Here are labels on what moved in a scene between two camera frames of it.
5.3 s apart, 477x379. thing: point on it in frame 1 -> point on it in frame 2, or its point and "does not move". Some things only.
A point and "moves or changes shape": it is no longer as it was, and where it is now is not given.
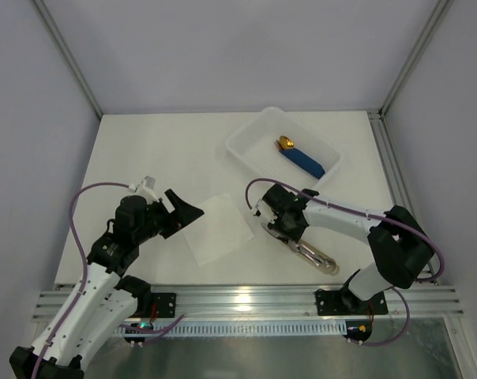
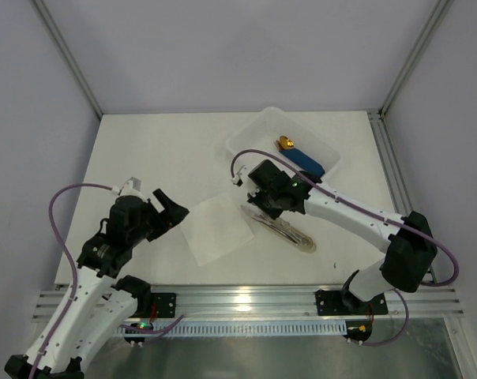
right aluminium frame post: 437,16 does not move
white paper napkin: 219,230 does not move
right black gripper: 283,231 -> 260,197
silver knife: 290,245 moves or changes shape
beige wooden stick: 311,254 moves or changes shape
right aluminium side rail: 396,180 does not move
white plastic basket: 253,148 does not move
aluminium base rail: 253,302 does not move
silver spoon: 294,245 -> 302,242
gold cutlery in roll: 284,143 does not move
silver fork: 325,262 moves or changes shape
